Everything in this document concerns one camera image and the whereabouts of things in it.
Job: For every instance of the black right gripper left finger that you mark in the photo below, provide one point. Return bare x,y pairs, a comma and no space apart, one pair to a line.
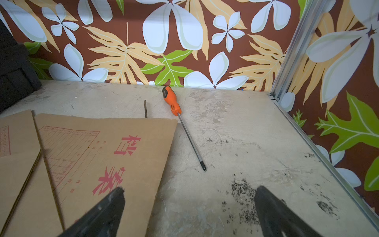
102,220

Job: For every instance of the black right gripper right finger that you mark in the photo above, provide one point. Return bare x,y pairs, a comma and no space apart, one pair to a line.
277,220

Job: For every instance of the kraft file bag right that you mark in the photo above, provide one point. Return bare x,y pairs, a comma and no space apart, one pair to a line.
89,158

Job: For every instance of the kraft file bag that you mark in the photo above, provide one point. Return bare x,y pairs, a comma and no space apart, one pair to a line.
89,158
28,207

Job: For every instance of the kraft file bag middle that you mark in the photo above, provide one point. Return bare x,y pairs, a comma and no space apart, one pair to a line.
28,207

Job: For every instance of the thin dark metal rod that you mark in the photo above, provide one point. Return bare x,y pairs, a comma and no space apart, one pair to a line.
145,109

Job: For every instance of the black plastic toolbox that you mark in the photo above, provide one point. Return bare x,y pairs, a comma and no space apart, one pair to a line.
18,78

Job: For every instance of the orange handled screwdriver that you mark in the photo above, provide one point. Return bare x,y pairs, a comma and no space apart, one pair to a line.
171,99

